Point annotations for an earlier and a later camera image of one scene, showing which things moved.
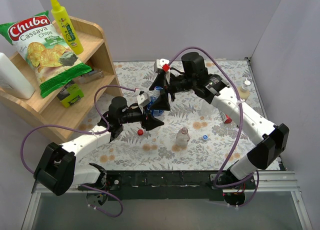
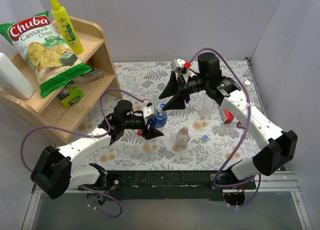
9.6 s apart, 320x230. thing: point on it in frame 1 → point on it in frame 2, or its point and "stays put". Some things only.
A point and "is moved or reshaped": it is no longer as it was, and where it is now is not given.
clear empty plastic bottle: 207,109 stays put
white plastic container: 13,80 stays put
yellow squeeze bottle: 66,25 stays put
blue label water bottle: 153,94 is moved or reshaped
